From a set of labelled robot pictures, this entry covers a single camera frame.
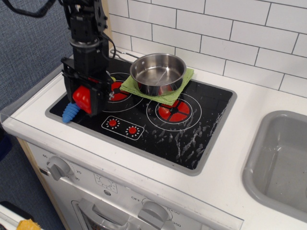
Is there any green dish cloth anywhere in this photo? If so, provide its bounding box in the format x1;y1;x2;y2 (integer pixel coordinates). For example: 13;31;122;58
120;68;194;105

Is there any white toy oven door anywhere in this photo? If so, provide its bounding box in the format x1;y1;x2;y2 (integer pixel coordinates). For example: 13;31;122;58
71;197;173;230

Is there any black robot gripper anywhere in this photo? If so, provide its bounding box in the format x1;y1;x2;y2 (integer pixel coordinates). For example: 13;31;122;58
61;43;113;116

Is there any red toy bell pepper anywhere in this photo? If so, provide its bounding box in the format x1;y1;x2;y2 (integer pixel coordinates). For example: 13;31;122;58
72;86;92;114

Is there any blue handled metal spoon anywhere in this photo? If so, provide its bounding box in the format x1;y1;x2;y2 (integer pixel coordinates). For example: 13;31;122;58
62;103;80;123

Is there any grey oven knob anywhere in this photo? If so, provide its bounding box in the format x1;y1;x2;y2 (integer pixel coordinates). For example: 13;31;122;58
47;156;71;181
138;201;168;229

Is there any small steel pot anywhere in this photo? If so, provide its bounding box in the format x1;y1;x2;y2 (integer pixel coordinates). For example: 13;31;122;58
110;49;187;96

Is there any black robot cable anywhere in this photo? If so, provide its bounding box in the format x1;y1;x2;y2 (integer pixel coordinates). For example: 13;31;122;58
1;0;63;18

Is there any black toy stovetop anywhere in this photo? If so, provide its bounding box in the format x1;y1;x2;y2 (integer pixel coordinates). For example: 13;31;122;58
45;55;238;177

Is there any yellow object at corner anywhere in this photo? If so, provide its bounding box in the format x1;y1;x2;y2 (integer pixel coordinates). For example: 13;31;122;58
16;219;42;230

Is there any grey toy sink basin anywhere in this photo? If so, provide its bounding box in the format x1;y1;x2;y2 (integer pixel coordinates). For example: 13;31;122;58
242;111;307;222

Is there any grey right oven knob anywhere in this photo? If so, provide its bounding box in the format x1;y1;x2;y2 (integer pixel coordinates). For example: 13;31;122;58
138;201;168;229

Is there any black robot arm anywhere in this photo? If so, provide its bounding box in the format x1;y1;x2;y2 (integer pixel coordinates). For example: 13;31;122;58
61;0;114;116

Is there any grey left oven knob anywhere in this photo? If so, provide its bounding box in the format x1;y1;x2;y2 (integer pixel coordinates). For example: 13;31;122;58
47;156;71;181

